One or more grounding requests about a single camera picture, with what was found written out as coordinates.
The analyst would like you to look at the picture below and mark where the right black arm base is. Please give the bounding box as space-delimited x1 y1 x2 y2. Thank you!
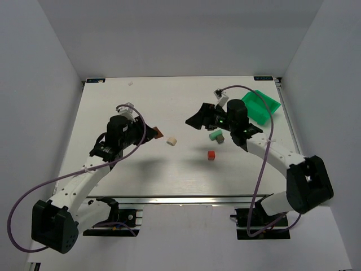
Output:
230 208 290 241

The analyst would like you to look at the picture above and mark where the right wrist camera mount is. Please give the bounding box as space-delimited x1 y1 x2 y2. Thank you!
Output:
214 89 229 107

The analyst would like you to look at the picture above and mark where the green wood cylinder block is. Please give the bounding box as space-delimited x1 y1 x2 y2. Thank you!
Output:
209 130 223 141

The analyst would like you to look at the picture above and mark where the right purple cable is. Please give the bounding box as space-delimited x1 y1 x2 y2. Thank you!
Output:
221 85 301 237

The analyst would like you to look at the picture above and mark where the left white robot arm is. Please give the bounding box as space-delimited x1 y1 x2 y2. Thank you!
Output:
31 115 158 254

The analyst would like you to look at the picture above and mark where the right blue corner label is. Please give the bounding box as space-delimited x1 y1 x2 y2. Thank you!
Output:
253 76 274 81

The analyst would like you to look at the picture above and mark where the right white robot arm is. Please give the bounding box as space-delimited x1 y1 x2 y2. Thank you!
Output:
185 99 334 217

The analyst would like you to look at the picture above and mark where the red wood cube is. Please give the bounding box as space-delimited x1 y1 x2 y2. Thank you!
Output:
208 151 215 161

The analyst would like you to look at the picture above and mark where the olive wood block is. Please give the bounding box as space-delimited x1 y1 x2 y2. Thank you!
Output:
215 135 224 144

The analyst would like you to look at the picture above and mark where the brown wood block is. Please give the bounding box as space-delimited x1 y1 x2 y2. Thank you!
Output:
153 126 164 139

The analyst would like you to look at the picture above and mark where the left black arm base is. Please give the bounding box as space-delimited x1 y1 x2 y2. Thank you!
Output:
82 197 143 237

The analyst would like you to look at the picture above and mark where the blue corner label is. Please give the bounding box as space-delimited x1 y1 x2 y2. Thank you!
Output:
86 78 105 84
253 76 274 81

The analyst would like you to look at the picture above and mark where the left blue corner label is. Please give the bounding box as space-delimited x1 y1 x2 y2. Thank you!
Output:
86 78 105 84

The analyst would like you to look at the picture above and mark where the green plastic bin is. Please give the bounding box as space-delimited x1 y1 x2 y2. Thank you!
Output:
241 90 281 125

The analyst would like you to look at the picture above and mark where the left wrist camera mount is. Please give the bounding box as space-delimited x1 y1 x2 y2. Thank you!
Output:
116 102 135 121

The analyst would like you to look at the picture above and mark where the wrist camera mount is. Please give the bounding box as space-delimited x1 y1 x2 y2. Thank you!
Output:
214 89 229 107
116 102 135 121

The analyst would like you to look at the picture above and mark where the beige wood cylinder block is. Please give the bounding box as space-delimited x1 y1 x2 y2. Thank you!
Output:
166 137 177 146

